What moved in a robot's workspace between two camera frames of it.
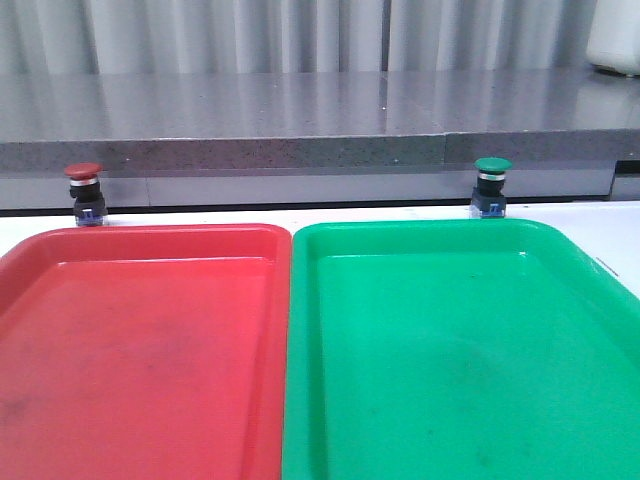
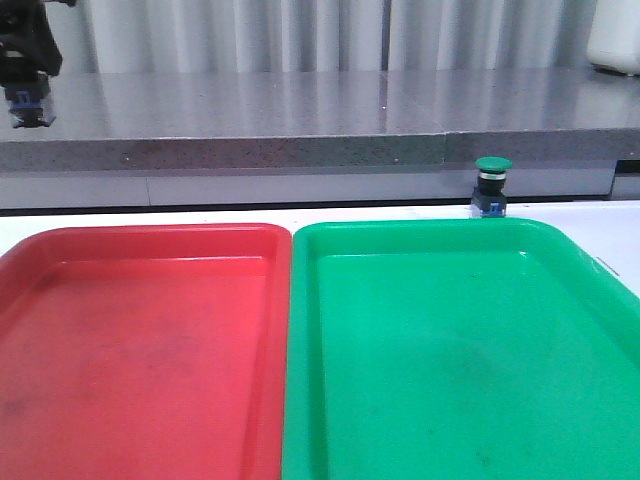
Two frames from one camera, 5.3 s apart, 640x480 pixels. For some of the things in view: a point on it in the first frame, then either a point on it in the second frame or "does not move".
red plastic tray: [145, 352] does not move
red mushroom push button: [89, 205] to [27, 110]
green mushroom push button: [488, 199] does not move
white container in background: [613, 39] does not move
